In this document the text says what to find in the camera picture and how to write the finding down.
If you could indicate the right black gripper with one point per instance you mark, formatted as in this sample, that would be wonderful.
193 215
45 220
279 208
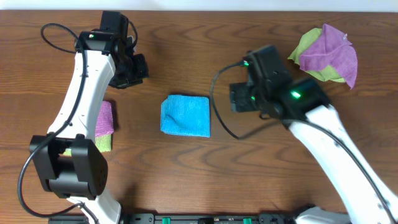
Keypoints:
237 93

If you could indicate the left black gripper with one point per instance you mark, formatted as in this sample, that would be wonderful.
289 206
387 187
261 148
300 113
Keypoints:
134 73

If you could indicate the blue microfiber cloth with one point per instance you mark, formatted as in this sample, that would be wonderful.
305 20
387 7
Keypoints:
185 116

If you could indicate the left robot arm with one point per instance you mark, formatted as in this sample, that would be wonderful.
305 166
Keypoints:
66 159

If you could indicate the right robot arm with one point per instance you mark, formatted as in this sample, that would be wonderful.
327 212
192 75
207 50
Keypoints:
305 110

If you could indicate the purple folded cloth left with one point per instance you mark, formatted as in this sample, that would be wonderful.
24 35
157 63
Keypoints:
104 124

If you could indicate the green folded cloth left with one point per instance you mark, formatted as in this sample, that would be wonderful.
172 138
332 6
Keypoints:
104 143

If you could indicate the purple cloth right pile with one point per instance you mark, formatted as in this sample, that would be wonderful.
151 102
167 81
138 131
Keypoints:
331 57

